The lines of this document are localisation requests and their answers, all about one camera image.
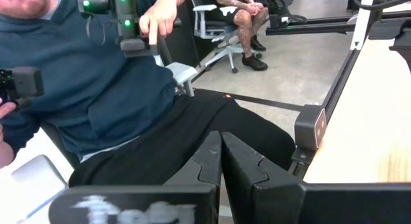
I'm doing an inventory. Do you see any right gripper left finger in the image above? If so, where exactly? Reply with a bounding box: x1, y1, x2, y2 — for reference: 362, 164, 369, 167
48, 130, 222, 224

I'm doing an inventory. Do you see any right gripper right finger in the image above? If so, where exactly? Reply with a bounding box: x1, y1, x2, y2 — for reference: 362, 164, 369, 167
221, 132, 411, 224

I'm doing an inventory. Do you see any person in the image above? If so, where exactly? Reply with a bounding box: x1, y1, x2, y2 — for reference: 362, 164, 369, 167
213, 0, 270, 72
0, 0, 296, 188

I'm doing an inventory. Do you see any grey white office chair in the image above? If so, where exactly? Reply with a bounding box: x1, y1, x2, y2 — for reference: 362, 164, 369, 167
189, 0, 263, 74

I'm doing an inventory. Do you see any black bag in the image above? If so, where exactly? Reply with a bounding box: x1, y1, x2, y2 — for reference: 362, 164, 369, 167
266, 0, 308, 29

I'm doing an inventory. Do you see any silver aluminium extrusion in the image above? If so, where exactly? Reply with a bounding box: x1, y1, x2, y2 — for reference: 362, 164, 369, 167
349, 0, 376, 51

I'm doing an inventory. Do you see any black table-level camera box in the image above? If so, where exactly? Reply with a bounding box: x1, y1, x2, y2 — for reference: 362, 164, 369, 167
294, 104, 328, 153

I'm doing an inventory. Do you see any black table edge frame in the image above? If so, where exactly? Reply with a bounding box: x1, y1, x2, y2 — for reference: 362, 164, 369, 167
287, 49, 362, 180

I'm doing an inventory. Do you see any black rig frame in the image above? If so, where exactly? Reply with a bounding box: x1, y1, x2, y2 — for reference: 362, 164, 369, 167
265, 10, 411, 37

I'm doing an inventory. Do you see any black cable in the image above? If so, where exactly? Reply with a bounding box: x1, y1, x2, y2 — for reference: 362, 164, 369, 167
351, 0, 408, 12

